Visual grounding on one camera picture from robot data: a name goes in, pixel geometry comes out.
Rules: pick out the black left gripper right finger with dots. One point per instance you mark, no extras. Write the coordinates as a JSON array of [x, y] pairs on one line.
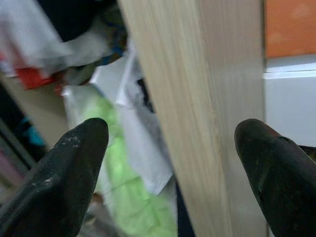
[[284, 185]]

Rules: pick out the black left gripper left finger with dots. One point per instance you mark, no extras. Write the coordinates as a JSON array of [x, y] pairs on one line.
[[54, 187]]

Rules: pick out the teal blue item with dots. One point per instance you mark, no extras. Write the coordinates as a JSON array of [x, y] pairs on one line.
[[33, 134]]

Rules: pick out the light green cloth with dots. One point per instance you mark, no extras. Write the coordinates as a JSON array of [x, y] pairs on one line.
[[133, 192]]

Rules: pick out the beige shelf board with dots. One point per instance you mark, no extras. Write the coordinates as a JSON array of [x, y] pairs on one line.
[[42, 108]]

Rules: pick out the white cabinet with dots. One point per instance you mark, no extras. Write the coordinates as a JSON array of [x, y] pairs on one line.
[[288, 103]]

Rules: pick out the white plastic bag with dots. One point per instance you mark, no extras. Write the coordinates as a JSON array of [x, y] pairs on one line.
[[145, 158]]

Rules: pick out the red box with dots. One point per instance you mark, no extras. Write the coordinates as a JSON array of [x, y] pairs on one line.
[[34, 77]]

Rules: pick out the light wooden board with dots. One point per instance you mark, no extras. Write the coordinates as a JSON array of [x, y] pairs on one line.
[[192, 98]]

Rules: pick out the white cloth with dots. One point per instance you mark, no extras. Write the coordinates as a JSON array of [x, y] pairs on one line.
[[29, 37]]

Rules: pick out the orange panel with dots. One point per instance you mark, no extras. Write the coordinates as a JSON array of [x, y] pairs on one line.
[[291, 27]]

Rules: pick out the black cloth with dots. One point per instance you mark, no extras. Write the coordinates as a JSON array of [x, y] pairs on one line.
[[74, 17]]

